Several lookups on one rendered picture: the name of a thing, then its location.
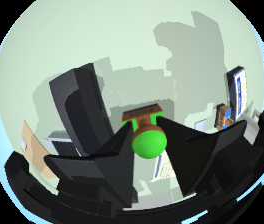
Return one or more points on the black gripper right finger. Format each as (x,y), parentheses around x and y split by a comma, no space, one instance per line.
(191,152)

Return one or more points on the white paper card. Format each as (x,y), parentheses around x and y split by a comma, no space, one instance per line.
(163,167)

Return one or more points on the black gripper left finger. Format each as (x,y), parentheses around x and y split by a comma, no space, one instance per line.
(110,166)

